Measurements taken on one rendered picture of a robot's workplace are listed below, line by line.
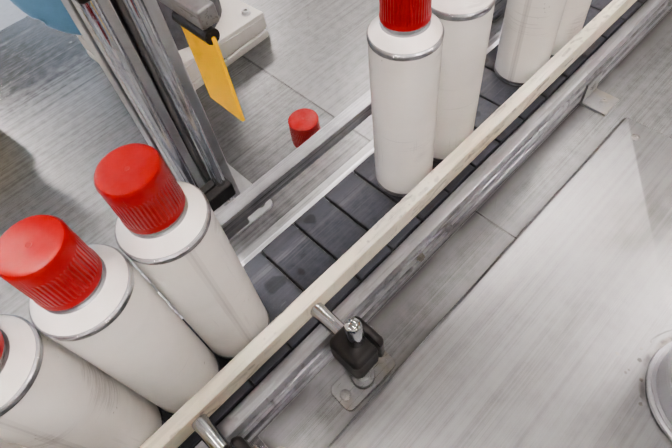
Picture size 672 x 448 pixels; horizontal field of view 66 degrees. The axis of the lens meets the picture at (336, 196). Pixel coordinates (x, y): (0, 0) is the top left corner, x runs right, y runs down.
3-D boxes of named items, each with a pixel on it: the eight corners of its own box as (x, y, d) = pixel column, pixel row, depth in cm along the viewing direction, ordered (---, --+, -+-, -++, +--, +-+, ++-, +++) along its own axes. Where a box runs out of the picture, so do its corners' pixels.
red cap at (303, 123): (322, 148, 57) (319, 128, 55) (292, 151, 58) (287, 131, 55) (321, 125, 59) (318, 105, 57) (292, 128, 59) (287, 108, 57)
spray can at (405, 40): (406, 207, 46) (410, 6, 29) (363, 177, 48) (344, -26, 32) (443, 172, 48) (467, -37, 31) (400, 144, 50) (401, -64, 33)
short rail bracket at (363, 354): (364, 404, 42) (353, 356, 32) (338, 378, 43) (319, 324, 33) (391, 374, 43) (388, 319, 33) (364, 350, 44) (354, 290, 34)
